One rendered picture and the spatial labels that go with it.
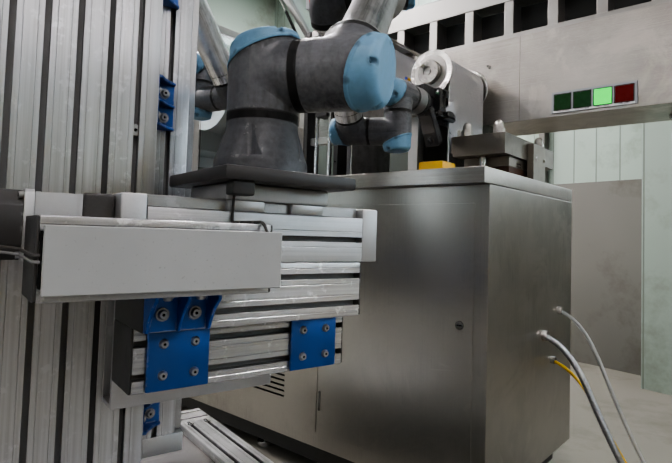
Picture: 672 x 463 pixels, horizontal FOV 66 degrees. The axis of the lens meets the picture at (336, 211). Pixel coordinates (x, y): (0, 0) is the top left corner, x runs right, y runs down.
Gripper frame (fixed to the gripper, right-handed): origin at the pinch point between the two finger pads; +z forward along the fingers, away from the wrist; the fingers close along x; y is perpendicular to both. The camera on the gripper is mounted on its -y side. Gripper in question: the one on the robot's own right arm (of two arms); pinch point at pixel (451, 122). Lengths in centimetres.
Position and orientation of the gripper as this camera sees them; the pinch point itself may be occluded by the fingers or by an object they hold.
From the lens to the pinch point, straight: 168.6
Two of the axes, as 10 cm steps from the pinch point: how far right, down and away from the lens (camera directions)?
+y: 0.3, -10.0, 0.5
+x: -7.6, 0.1, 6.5
